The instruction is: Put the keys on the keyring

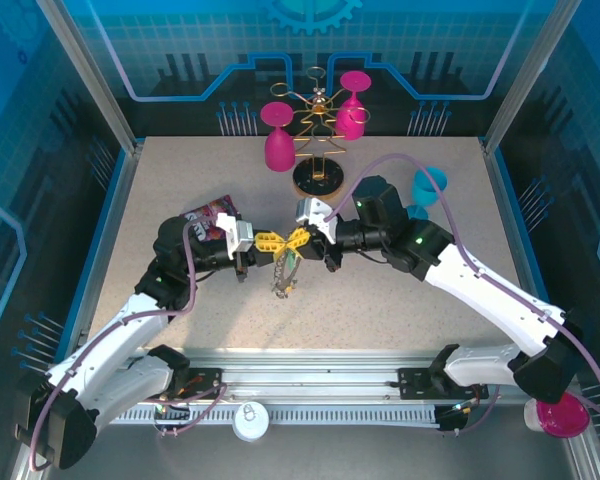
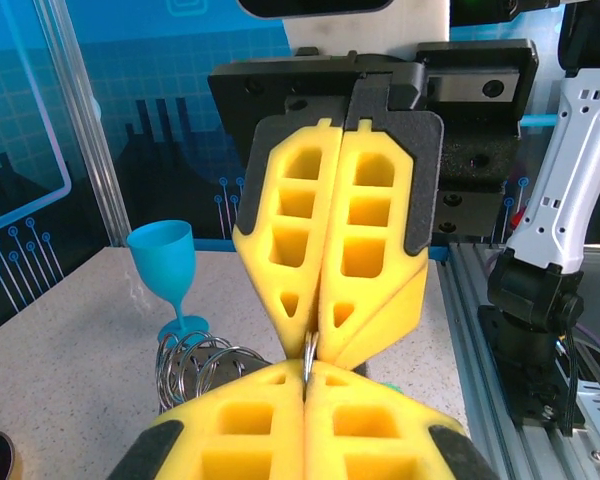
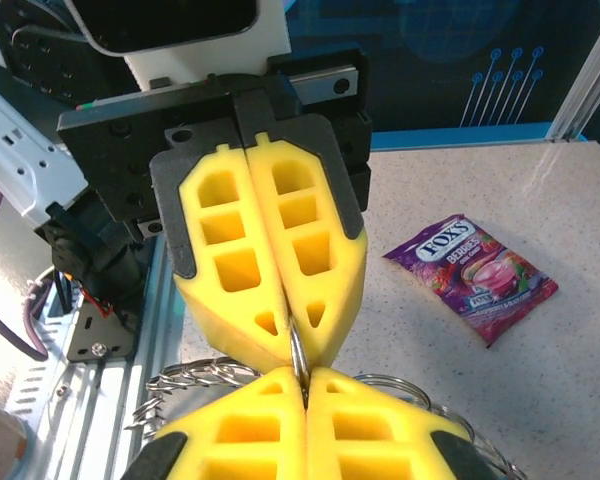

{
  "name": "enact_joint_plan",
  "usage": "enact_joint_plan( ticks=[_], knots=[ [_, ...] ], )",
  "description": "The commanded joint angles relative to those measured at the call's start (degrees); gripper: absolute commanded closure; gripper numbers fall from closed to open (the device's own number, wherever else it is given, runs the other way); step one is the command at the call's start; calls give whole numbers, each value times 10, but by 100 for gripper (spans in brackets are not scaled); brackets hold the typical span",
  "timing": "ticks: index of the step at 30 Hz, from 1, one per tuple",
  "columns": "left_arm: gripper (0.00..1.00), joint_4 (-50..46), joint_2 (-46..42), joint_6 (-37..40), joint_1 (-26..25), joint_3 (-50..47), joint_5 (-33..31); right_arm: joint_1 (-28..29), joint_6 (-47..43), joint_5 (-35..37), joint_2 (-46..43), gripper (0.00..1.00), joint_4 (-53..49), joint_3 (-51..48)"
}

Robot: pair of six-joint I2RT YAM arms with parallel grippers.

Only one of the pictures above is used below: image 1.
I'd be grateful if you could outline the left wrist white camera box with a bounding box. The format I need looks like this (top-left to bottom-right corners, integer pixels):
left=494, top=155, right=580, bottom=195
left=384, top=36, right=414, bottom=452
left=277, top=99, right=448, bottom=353
left=215, top=212, right=255, bottom=255

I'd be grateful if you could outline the white round lid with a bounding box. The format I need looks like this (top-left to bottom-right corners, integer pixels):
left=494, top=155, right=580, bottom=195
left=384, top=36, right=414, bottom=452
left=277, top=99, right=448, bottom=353
left=232, top=401, right=271, bottom=442

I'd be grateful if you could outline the grey disc keyring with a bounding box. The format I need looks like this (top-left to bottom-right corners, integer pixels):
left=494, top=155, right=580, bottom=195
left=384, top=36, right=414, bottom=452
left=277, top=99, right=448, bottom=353
left=271, top=252, right=301, bottom=300

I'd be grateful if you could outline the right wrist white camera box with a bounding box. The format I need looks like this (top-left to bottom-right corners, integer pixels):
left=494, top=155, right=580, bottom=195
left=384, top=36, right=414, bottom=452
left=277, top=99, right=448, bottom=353
left=294, top=197, right=337, bottom=245

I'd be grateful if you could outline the aluminium frame post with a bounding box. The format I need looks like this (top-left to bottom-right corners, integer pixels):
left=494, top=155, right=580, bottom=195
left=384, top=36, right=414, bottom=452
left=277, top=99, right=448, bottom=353
left=34, top=0, right=144, bottom=154
left=481, top=0, right=571, bottom=154

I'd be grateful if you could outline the slotted grey cable duct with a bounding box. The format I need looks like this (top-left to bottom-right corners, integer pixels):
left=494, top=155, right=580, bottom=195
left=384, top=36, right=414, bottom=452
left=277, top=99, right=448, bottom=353
left=112, top=403, right=441, bottom=427

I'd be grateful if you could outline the blue plastic goblet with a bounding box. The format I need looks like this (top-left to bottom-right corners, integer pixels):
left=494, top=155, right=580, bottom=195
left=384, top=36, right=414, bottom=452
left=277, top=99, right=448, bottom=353
left=406, top=166, right=450, bottom=221

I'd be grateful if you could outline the pink candy bag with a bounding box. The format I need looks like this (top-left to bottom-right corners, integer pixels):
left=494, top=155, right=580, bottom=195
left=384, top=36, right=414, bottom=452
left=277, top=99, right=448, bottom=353
left=182, top=195, right=241, bottom=244

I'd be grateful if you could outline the pink plastic goblet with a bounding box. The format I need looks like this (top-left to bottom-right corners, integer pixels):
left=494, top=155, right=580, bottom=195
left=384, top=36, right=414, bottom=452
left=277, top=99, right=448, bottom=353
left=537, top=392, right=591, bottom=440
left=259, top=101, right=297, bottom=174
left=333, top=70, right=373, bottom=142

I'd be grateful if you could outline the aluminium side rail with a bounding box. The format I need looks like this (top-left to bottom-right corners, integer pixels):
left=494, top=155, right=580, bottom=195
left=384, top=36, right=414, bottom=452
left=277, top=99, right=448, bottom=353
left=478, top=138, right=566, bottom=364
left=62, top=142, right=146, bottom=364

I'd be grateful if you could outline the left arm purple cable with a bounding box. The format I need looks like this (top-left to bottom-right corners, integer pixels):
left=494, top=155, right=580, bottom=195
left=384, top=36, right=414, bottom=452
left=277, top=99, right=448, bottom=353
left=28, top=230, right=230, bottom=474

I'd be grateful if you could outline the gold wire glass rack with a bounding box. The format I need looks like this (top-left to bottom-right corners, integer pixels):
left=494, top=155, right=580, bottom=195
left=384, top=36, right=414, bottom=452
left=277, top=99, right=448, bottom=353
left=269, top=66, right=371, bottom=206

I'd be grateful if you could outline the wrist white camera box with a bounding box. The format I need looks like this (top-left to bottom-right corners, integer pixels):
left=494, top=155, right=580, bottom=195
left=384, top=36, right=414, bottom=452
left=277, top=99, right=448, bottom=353
left=294, top=197, right=337, bottom=245
left=215, top=212, right=255, bottom=255

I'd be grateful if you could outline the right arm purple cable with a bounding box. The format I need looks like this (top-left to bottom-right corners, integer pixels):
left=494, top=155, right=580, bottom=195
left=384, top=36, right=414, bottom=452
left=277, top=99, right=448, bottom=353
left=322, top=153, right=600, bottom=436

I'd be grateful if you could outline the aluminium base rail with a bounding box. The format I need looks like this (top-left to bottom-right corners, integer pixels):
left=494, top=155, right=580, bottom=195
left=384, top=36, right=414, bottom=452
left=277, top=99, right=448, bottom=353
left=44, top=349, right=579, bottom=406

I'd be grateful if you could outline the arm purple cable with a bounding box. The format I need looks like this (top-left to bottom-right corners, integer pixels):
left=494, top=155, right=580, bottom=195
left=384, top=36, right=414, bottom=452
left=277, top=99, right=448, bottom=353
left=322, top=153, right=600, bottom=436
left=28, top=230, right=230, bottom=474

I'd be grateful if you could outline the white plastic cup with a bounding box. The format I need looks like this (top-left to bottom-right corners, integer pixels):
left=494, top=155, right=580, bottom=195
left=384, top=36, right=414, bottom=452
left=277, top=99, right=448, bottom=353
left=523, top=397, right=549, bottom=434

